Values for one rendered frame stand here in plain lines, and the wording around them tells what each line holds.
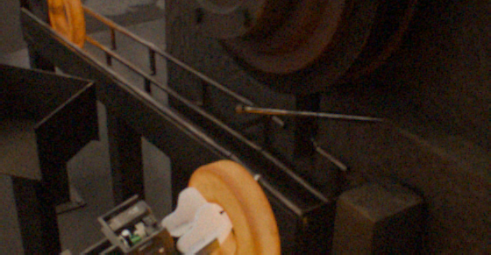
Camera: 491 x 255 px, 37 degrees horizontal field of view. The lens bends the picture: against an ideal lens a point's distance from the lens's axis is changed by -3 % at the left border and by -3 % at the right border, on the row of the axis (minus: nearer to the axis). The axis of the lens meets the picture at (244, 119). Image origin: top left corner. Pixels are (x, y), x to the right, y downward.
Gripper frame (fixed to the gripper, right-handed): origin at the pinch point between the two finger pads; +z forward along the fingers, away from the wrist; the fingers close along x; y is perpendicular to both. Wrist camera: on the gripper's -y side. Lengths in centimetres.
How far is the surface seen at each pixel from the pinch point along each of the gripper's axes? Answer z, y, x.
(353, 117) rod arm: 23.8, -3.8, 5.9
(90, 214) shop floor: 2, -90, 119
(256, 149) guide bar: 19.6, -21.1, 29.6
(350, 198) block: 16.5, -9.5, -0.7
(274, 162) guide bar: 19.6, -20.9, 24.3
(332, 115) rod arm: 21.3, -2.4, 7.1
